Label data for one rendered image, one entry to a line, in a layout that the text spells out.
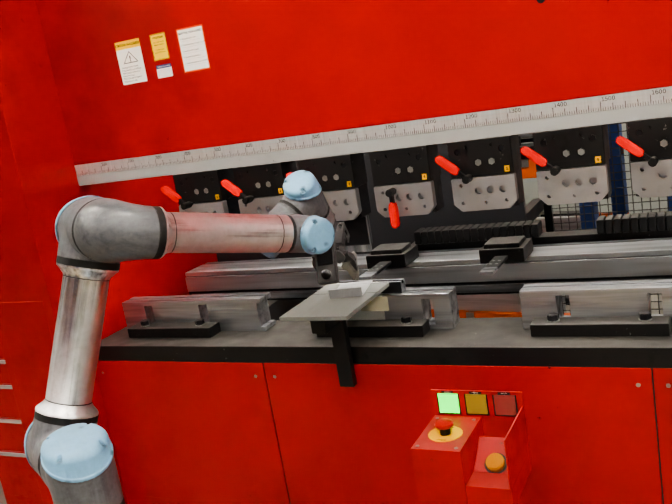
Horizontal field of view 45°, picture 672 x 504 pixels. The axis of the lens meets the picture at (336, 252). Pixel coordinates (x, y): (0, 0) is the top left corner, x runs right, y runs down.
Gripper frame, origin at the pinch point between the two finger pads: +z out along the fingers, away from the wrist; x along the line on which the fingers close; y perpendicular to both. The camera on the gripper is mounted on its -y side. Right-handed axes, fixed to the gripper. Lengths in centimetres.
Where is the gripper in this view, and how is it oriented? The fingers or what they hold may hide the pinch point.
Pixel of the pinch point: (343, 280)
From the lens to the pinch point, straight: 198.3
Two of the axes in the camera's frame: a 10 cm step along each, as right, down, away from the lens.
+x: -9.5, 1.0, 2.8
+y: 0.9, -8.1, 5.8
